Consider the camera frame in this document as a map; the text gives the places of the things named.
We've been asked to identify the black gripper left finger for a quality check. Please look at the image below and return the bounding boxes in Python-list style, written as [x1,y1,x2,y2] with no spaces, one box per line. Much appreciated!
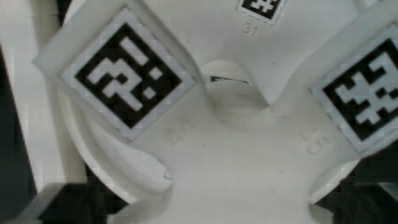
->
[10,182,129,224]

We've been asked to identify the white cross-shaped table base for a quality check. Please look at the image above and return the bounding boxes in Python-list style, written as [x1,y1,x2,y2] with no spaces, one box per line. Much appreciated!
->
[32,0,398,224]

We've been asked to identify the white front fence bar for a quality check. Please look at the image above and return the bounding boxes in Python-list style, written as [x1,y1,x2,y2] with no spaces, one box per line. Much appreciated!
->
[0,0,87,190]

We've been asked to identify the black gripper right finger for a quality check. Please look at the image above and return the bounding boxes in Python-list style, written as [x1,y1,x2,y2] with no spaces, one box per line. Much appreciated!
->
[312,179,398,224]

